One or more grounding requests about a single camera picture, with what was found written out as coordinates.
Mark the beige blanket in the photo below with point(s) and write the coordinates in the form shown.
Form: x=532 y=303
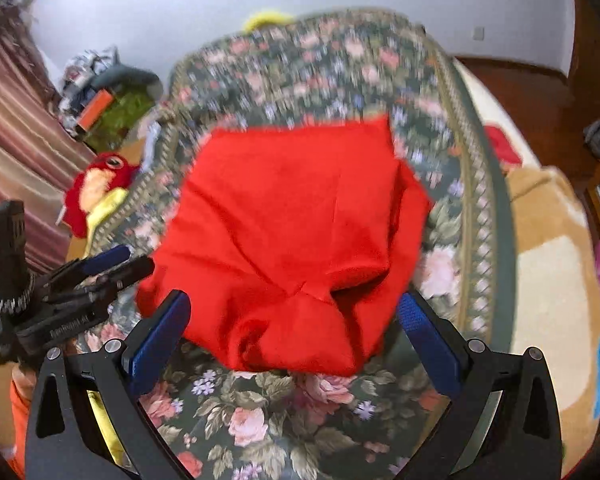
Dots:
x=550 y=285

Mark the person's left forearm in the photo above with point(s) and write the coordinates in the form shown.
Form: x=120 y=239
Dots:
x=20 y=415

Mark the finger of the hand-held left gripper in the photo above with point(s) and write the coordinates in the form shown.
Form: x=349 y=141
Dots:
x=105 y=258
x=127 y=271

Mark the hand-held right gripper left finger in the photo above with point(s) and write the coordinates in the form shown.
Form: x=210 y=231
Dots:
x=157 y=345

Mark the red box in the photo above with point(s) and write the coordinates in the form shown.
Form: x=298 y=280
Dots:
x=94 y=110

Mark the red jacket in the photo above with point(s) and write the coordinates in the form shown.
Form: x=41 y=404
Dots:
x=290 y=240

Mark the red plush toy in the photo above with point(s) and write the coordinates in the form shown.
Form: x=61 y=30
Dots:
x=97 y=185

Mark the red cloth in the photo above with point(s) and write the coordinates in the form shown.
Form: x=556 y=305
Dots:
x=501 y=142

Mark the wall outlet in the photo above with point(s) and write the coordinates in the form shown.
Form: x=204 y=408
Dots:
x=478 y=33

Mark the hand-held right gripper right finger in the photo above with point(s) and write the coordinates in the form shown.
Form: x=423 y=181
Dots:
x=427 y=345

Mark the green patterned bag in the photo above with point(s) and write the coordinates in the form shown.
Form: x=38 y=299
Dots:
x=112 y=120

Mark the striped curtain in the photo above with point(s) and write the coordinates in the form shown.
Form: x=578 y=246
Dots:
x=15 y=150

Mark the yellow pillow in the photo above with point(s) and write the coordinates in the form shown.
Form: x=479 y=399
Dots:
x=265 y=17

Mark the grey neck pillow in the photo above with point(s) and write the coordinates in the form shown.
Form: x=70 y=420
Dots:
x=125 y=77

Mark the floral blanket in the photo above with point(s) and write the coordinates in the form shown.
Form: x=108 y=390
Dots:
x=300 y=75

